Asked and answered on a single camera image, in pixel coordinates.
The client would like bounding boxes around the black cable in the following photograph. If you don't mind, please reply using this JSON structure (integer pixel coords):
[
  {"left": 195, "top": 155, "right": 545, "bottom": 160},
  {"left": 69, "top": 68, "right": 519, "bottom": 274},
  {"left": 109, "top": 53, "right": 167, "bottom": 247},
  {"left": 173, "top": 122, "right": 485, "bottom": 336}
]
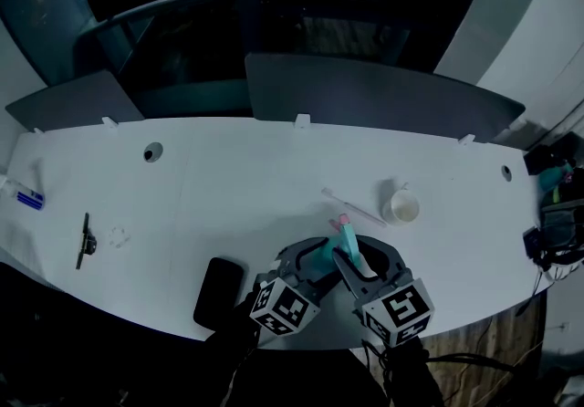
[{"left": 423, "top": 352, "right": 521, "bottom": 374}]

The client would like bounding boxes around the teal spray bottle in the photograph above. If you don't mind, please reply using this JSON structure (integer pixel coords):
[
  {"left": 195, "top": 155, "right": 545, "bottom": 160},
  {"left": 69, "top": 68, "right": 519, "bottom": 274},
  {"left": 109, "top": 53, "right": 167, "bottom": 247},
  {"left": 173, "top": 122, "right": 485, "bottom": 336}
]
[{"left": 301, "top": 235, "right": 342, "bottom": 281}]

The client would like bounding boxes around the clear plastic tube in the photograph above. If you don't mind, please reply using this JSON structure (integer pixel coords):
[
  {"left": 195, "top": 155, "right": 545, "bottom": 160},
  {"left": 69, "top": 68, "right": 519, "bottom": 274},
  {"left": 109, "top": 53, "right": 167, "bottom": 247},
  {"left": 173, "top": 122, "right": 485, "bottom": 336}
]
[{"left": 320, "top": 186, "right": 389, "bottom": 229}]

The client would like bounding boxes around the teal plush toy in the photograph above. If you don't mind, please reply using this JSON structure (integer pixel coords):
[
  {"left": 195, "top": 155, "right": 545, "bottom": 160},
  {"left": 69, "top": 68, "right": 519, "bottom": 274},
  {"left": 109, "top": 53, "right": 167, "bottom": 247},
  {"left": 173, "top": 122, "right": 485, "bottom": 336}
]
[{"left": 538, "top": 160, "right": 577, "bottom": 192}]

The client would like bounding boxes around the long grey divider panel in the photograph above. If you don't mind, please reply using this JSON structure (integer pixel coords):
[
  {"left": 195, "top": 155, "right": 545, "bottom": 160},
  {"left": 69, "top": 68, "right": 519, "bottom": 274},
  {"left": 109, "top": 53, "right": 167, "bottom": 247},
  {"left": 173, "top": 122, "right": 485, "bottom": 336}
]
[{"left": 244, "top": 52, "right": 527, "bottom": 145}]

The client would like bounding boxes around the black box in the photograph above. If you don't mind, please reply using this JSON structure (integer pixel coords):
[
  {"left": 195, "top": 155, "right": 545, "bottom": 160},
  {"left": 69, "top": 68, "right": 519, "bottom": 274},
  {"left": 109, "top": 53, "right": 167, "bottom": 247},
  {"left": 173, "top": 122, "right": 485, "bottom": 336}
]
[{"left": 523, "top": 144, "right": 556, "bottom": 176}]

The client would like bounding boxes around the small black device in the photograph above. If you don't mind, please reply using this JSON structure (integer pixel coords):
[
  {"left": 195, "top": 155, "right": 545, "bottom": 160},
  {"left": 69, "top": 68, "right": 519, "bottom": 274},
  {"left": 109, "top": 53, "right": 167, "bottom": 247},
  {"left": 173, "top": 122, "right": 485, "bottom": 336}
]
[{"left": 522, "top": 226, "right": 545, "bottom": 259}]

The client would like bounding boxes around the black smartphone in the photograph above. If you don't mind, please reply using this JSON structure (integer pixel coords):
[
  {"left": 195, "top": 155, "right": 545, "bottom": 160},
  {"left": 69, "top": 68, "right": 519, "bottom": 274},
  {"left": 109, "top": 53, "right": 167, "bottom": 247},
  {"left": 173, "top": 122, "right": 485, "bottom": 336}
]
[{"left": 193, "top": 256, "right": 245, "bottom": 332}]

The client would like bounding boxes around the person's left forearm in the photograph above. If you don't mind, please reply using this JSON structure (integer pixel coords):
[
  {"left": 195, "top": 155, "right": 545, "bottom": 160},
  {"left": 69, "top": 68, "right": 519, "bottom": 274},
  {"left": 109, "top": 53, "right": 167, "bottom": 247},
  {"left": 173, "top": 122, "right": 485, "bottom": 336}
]
[{"left": 200, "top": 290, "right": 264, "bottom": 407}]

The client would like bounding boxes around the black clip tool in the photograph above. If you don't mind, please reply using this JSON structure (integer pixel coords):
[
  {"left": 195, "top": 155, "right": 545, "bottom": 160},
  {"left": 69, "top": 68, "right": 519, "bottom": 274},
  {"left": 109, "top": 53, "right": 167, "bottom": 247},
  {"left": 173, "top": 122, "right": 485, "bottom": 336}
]
[{"left": 75, "top": 212, "right": 99, "bottom": 271}]

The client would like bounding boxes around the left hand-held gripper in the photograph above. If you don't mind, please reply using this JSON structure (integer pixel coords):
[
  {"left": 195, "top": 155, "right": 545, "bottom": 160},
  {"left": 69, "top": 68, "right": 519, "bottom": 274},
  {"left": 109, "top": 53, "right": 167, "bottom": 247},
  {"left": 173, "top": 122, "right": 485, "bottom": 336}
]
[{"left": 248, "top": 236, "right": 342, "bottom": 337}]

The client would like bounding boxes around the person's right forearm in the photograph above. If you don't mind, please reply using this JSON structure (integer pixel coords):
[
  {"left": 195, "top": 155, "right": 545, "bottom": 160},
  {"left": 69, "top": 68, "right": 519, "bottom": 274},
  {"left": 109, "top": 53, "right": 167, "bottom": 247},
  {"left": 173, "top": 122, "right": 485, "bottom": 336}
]
[{"left": 376, "top": 336, "right": 446, "bottom": 407}]

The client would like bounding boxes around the black bag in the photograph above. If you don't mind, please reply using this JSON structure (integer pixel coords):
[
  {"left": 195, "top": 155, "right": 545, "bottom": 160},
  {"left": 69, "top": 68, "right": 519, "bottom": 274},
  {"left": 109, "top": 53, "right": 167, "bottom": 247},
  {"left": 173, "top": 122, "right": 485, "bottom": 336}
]
[{"left": 539, "top": 198, "right": 584, "bottom": 266}]

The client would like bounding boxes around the small bottle blue label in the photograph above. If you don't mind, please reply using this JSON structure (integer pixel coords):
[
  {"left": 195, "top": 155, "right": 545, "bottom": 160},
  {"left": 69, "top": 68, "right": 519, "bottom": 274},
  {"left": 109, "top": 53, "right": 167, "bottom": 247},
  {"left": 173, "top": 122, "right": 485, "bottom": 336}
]
[{"left": 0, "top": 175, "right": 47, "bottom": 213}]

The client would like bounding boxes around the white cup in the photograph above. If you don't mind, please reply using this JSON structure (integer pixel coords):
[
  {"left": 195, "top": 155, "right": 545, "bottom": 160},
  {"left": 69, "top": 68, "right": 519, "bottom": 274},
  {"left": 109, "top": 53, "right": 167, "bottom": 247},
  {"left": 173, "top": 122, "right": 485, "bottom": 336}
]
[{"left": 381, "top": 188, "right": 422, "bottom": 228}]

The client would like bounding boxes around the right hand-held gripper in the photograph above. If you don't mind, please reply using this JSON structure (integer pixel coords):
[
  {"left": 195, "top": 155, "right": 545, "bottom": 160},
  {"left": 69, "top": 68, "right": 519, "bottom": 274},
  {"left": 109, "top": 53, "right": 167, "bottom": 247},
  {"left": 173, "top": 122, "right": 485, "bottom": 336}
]
[{"left": 331, "top": 235, "right": 436, "bottom": 349}]

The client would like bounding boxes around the short grey divider panel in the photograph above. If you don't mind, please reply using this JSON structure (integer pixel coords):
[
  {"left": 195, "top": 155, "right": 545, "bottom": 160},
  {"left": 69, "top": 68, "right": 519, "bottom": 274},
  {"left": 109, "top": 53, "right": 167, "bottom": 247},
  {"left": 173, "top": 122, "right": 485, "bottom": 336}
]
[{"left": 5, "top": 68, "right": 146, "bottom": 133}]

